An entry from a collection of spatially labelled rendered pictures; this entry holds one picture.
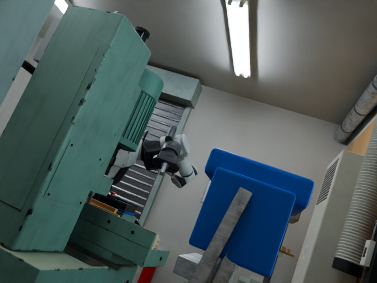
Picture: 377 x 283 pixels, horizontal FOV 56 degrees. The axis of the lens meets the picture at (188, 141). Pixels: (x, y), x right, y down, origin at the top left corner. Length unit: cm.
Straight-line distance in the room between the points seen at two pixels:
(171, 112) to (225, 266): 419
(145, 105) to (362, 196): 138
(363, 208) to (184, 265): 177
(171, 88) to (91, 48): 345
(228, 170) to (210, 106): 411
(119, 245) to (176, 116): 348
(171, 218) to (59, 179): 341
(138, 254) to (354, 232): 133
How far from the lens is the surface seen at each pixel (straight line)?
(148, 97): 138
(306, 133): 451
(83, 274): 114
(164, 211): 442
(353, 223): 221
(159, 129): 461
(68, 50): 114
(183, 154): 170
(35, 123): 109
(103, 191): 139
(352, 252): 218
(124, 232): 126
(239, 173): 53
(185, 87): 448
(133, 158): 199
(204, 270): 50
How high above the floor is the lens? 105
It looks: 11 degrees up
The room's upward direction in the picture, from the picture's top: 22 degrees clockwise
